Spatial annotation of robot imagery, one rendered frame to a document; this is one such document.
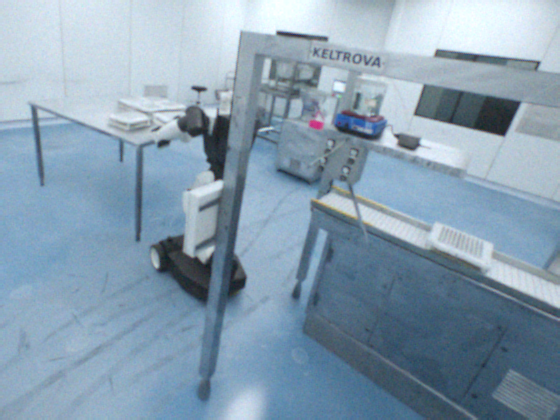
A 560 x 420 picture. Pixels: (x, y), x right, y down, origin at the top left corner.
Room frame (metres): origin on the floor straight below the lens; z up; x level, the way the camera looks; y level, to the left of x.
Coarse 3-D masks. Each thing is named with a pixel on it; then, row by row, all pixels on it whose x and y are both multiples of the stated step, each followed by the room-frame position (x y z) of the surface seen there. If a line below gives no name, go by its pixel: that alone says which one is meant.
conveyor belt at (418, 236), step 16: (352, 208) 1.58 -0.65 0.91; (368, 208) 1.61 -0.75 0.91; (384, 224) 1.45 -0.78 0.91; (400, 224) 1.48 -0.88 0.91; (416, 240) 1.34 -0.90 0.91; (496, 272) 1.17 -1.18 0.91; (512, 272) 1.19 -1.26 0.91; (496, 288) 1.06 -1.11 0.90; (528, 288) 1.09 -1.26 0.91; (544, 288) 1.10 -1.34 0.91
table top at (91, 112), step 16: (80, 96) 3.31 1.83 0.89; (96, 96) 3.43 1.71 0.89; (112, 96) 3.54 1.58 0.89; (128, 96) 3.66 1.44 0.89; (48, 112) 2.67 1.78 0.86; (64, 112) 2.65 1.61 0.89; (80, 112) 2.72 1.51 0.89; (96, 112) 2.80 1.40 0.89; (112, 112) 2.87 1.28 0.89; (96, 128) 2.37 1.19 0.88; (112, 128) 2.40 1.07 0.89; (144, 128) 2.53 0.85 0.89; (144, 144) 2.19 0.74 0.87
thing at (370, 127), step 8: (344, 112) 1.54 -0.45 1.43; (352, 112) 1.55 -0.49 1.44; (336, 120) 1.55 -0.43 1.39; (344, 120) 1.53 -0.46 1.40; (352, 120) 1.51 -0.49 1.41; (360, 120) 1.49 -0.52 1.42; (368, 120) 1.48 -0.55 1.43; (376, 120) 1.47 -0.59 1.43; (384, 120) 1.56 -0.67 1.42; (344, 128) 1.52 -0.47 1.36; (352, 128) 1.49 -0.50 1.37; (360, 128) 1.47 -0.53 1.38; (368, 128) 1.46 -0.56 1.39; (376, 128) 1.45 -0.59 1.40; (368, 136) 1.45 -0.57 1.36
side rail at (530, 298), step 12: (312, 204) 1.54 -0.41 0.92; (348, 216) 1.42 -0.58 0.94; (372, 228) 1.35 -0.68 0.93; (396, 240) 1.28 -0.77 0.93; (408, 240) 1.26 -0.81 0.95; (420, 252) 1.22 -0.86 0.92; (432, 252) 1.20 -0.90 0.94; (444, 264) 1.16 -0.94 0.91; (456, 264) 1.14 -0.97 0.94; (480, 276) 1.09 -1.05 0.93; (504, 288) 1.04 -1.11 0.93; (516, 288) 1.02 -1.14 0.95; (528, 300) 0.99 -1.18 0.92; (540, 300) 0.98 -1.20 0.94; (552, 312) 0.95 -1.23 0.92
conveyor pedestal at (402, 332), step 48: (336, 288) 1.44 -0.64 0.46; (384, 288) 1.31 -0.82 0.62; (432, 288) 1.20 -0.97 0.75; (336, 336) 1.40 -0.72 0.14; (384, 336) 1.26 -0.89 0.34; (432, 336) 1.15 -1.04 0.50; (480, 336) 1.07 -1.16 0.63; (528, 336) 0.99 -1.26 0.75; (384, 384) 1.21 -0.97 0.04; (432, 384) 1.10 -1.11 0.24; (480, 384) 1.02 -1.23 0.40; (528, 384) 0.95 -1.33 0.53
